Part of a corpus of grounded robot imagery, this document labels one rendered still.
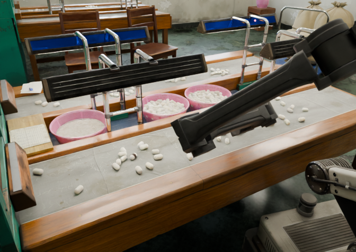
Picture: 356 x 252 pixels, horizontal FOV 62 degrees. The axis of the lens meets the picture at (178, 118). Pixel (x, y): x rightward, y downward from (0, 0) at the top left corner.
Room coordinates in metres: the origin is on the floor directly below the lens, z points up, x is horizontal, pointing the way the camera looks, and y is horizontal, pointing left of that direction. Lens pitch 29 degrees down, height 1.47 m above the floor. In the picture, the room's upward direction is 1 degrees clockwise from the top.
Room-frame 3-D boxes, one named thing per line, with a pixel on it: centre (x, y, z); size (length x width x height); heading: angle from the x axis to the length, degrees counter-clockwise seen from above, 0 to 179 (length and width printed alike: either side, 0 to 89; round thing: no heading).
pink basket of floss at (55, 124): (1.20, 0.46, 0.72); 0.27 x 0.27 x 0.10
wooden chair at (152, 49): (3.55, 0.31, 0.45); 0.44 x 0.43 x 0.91; 136
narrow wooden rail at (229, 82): (1.64, 0.01, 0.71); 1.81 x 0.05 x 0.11; 120
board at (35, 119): (1.09, 0.65, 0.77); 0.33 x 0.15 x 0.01; 30
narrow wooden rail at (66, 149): (1.36, -0.15, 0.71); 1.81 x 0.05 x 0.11; 120
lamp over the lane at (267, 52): (1.53, -0.67, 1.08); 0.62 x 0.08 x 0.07; 120
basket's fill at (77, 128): (1.20, 0.46, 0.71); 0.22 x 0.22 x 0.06
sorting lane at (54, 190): (1.21, -0.24, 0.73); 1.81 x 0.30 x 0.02; 120
